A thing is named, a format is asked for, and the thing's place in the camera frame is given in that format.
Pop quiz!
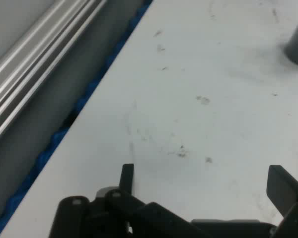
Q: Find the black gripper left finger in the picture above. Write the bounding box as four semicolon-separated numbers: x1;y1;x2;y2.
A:
49;163;202;238

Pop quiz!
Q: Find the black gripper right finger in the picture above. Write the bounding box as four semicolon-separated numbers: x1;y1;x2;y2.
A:
266;165;298;238

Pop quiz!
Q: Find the blue plastic wrap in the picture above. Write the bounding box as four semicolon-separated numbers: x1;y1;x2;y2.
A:
0;0;153;238

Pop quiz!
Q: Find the aluminium frame rail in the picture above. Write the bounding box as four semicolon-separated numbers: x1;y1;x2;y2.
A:
0;0;109;152

